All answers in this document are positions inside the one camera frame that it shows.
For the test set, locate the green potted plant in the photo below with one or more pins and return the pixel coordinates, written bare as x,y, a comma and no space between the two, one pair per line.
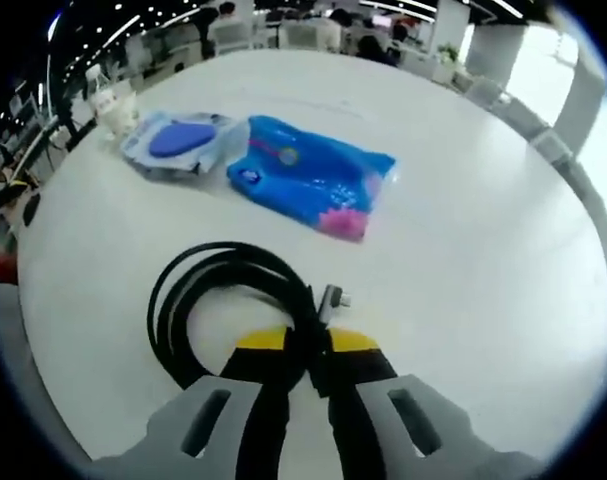
448,54

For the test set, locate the wet wipes pack blue lid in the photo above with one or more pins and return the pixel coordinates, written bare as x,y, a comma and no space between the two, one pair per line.
175,142

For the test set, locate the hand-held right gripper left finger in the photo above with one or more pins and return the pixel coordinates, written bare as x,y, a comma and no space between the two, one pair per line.
183,450

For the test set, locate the white paper cup green print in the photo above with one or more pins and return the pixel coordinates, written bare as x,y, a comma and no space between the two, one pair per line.
120,119

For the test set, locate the white tabletop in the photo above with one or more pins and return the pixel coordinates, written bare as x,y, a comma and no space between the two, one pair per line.
458,250

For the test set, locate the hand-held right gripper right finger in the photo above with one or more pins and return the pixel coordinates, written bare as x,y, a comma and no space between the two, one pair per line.
373,440

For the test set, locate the blue tissue pack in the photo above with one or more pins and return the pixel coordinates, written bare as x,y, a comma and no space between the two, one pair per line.
303,175

